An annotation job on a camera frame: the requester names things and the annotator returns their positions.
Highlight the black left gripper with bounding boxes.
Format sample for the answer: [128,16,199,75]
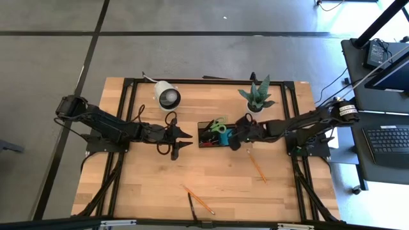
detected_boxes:
[140,123,194,162]

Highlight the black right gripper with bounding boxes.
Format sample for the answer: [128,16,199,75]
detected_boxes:
[228,113,268,151]

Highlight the blue sticky note box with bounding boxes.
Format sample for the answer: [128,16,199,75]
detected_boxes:
[219,128,235,146]

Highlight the green handled scissors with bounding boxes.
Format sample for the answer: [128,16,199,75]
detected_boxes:
[207,116,228,134]

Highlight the yellow pencil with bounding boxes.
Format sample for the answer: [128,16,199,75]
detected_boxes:
[246,149,268,185]
[180,184,216,215]

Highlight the black mesh desk organizer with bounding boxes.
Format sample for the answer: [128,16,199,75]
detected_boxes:
[197,120,241,149]

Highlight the white plant pot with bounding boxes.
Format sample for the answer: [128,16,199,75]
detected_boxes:
[245,102,266,116]

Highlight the green snake plant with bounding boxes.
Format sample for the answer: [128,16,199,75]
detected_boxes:
[237,74,276,112]

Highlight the white desk lamp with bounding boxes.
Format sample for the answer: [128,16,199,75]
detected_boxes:
[153,80,182,112]

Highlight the thin black pen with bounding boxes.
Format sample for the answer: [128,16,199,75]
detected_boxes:
[187,192,198,221]

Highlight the black computer keyboard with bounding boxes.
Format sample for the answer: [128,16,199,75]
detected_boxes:
[362,125,409,169]

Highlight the dark grey keyboard desk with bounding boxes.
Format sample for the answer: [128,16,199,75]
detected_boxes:
[347,110,409,186]

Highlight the black rig crossbar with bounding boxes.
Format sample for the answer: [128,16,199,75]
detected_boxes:
[0,216,409,230]

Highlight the white diagonal rod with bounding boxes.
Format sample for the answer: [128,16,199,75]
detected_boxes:
[332,44,409,103]

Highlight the black power adapter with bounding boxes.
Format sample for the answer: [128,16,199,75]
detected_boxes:
[364,40,389,70]

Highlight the black computer monitor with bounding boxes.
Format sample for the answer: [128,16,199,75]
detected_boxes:
[364,50,409,94]

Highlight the grey floor object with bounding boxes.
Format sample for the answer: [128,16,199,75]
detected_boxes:
[0,139,26,154]

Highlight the black diagonal pole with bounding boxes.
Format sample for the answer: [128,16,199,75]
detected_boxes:
[353,0,409,49]

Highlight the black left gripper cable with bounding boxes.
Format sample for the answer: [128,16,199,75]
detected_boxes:
[136,103,178,157]

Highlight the black aluminium table frame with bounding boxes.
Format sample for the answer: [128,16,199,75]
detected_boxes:
[72,77,346,224]

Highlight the white lamp cable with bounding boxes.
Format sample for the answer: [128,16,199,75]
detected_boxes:
[141,71,158,84]

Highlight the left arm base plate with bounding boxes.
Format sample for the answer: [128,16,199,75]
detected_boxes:
[85,129,132,153]

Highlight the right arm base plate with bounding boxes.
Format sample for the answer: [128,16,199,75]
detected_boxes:
[285,134,331,158]

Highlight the black floor cable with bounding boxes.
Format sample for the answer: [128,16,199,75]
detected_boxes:
[316,0,346,12]
[315,78,367,109]
[314,66,350,105]

